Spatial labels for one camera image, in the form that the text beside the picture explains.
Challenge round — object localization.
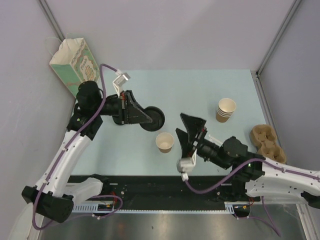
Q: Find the green patterned paper gift bag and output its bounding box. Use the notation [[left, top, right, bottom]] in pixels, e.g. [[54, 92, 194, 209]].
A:
[[49, 37, 100, 97]]

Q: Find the black plastic cup lid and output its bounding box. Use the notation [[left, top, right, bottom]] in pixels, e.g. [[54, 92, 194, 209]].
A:
[[140, 106, 165, 132]]

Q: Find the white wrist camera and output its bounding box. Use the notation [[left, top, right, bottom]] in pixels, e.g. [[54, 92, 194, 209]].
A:
[[176, 157, 196, 182], [112, 69, 131, 97]]

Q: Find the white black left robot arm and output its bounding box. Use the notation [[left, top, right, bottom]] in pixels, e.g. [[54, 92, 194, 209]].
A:
[[21, 80, 165, 223]]

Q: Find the stack of brown paper cups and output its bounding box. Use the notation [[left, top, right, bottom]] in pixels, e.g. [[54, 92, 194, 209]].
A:
[[215, 98, 237, 123]]

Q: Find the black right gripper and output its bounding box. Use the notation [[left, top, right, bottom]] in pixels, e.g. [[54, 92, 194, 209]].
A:
[[175, 112, 231, 170]]

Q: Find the brown cardboard cup carrier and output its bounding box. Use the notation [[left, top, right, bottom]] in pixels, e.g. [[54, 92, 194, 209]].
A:
[[249, 124, 287, 164]]

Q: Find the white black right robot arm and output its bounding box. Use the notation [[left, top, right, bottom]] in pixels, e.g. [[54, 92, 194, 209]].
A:
[[175, 113, 320, 209]]

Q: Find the white wrapped straw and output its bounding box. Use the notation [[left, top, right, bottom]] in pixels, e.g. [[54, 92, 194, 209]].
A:
[[208, 134, 223, 146]]

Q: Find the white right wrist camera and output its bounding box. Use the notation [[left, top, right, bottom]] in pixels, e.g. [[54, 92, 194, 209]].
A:
[[176, 157, 196, 182]]

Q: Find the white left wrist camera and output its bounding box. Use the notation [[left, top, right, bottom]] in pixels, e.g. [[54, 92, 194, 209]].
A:
[[112, 69, 131, 97]]

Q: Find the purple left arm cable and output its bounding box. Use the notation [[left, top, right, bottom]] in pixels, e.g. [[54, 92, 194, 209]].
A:
[[32, 63, 123, 231]]

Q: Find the brown paper coffee cup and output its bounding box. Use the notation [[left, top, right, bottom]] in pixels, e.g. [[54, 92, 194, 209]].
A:
[[155, 132, 175, 153]]

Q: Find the white slotted cable duct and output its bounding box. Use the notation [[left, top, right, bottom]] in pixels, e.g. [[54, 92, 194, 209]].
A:
[[72, 201, 237, 215]]

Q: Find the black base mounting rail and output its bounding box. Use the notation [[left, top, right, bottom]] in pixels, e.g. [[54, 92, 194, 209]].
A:
[[67, 174, 251, 211]]

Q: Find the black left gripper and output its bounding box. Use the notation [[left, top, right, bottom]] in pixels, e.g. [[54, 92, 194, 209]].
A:
[[93, 90, 152, 125]]

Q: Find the stack of black cup lids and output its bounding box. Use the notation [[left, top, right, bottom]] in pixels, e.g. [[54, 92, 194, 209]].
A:
[[112, 116, 124, 126]]

